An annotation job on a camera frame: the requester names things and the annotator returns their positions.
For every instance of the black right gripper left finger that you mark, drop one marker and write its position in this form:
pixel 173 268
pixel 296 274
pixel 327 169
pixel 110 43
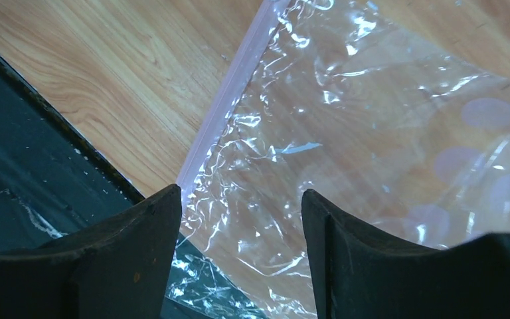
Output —
pixel 117 268

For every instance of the clear zip top bag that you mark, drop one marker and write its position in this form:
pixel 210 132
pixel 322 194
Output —
pixel 332 96

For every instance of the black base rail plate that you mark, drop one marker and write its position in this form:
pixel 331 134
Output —
pixel 53 183

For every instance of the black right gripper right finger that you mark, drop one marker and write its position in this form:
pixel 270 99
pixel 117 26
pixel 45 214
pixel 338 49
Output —
pixel 360 271

